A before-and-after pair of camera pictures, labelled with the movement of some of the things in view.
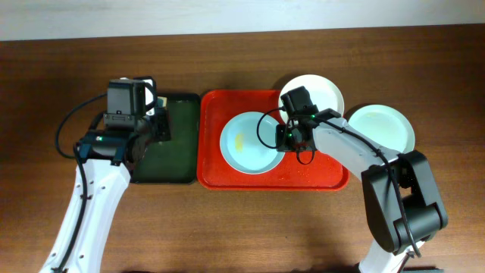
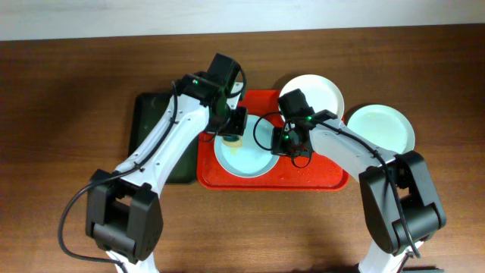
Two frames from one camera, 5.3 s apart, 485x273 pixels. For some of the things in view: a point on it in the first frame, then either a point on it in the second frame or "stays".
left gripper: (162, 123) -> (235, 123)
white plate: (323, 92) stays
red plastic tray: (296, 169) stays
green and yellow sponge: (161, 101) -> (239, 142)
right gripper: (285, 140) stays
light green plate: (385, 126) stays
